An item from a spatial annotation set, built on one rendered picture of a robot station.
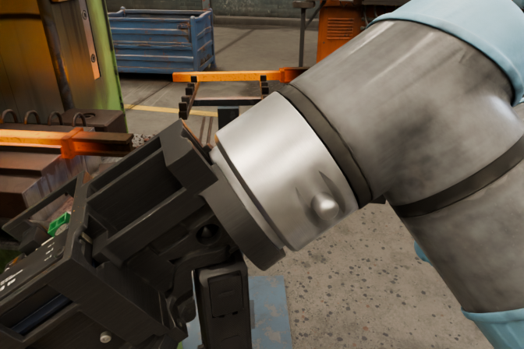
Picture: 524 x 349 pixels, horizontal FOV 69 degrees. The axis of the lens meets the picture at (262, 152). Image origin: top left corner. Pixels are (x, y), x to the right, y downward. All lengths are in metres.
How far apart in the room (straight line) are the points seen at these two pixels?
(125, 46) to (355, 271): 3.56
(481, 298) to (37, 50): 0.89
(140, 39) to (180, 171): 4.38
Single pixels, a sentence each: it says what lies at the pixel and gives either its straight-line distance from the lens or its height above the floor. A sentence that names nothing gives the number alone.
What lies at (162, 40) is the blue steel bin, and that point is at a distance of 4.44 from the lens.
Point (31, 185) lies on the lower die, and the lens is 0.63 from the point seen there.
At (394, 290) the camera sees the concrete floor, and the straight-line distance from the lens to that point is 1.82.
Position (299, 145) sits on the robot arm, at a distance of 0.17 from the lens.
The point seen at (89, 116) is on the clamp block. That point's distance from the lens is 0.86.
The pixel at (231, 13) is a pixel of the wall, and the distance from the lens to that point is 8.46.
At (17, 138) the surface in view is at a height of 1.01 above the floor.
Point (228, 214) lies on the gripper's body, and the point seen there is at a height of 1.16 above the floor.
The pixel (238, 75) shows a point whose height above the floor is 0.94.
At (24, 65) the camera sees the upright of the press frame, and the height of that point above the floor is 1.06.
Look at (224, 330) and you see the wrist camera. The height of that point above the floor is 1.09.
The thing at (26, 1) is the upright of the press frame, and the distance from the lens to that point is 0.93.
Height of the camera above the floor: 1.26
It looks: 27 degrees down
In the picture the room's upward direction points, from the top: straight up
